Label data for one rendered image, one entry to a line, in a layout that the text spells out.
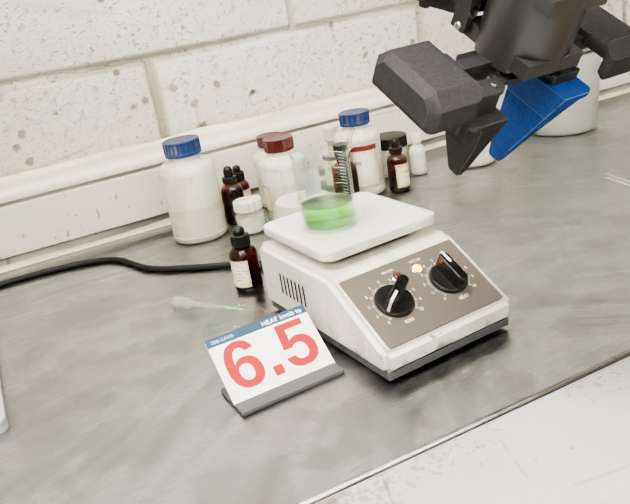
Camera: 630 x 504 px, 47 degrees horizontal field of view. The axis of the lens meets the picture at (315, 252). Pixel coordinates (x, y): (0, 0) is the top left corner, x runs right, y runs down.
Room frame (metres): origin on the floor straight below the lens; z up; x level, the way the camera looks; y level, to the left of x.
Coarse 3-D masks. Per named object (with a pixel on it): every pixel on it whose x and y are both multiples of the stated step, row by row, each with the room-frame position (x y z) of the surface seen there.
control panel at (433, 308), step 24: (408, 264) 0.56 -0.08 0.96; (432, 264) 0.56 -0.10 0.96; (360, 288) 0.53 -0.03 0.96; (408, 288) 0.54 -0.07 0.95; (432, 288) 0.54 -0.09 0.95; (480, 288) 0.54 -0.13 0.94; (432, 312) 0.52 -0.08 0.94; (456, 312) 0.52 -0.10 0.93; (384, 336) 0.49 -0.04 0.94; (408, 336) 0.49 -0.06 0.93
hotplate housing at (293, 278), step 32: (288, 256) 0.61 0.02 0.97; (352, 256) 0.58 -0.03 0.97; (384, 256) 0.57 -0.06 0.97; (288, 288) 0.60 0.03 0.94; (320, 288) 0.55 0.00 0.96; (320, 320) 0.56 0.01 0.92; (352, 320) 0.51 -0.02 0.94; (480, 320) 0.52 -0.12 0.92; (352, 352) 0.52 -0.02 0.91; (384, 352) 0.48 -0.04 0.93; (416, 352) 0.49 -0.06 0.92; (448, 352) 0.51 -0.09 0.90
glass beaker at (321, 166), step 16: (304, 144) 0.64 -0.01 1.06; (320, 144) 0.64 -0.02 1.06; (336, 144) 0.64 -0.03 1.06; (304, 160) 0.60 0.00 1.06; (320, 160) 0.59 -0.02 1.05; (336, 160) 0.60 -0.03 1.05; (304, 176) 0.60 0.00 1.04; (320, 176) 0.59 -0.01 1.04; (336, 176) 0.59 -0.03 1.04; (304, 192) 0.60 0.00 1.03; (320, 192) 0.59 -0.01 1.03; (336, 192) 0.59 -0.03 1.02; (352, 192) 0.61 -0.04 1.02; (304, 208) 0.60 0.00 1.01; (320, 208) 0.59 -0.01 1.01; (336, 208) 0.59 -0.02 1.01; (352, 208) 0.60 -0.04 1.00; (304, 224) 0.61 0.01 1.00; (320, 224) 0.59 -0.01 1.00; (336, 224) 0.59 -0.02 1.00; (352, 224) 0.60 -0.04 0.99
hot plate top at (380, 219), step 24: (360, 192) 0.70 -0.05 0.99; (288, 216) 0.66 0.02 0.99; (360, 216) 0.63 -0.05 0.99; (384, 216) 0.62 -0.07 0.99; (408, 216) 0.61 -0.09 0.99; (432, 216) 0.60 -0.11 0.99; (288, 240) 0.60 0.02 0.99; (312, 240) 0.59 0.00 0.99; (336, 240) 0.58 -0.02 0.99; (360, 240) 0.57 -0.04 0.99; (384, 240) 0.57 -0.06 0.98
